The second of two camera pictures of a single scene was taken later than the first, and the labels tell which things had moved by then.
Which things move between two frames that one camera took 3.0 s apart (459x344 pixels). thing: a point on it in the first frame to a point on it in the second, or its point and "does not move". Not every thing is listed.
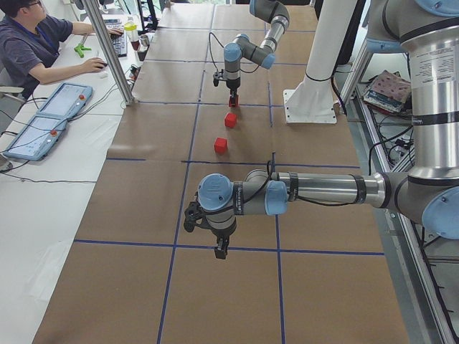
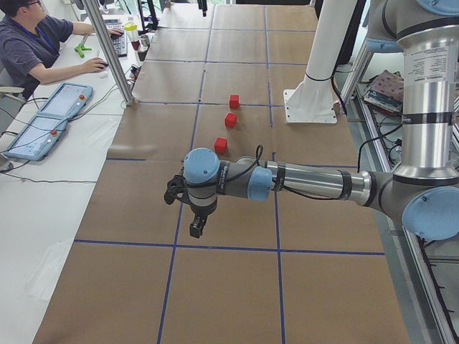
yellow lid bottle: [132, 32] does not move
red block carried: [234, 102] does not move
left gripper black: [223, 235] to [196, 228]
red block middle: [230, 120] does not move
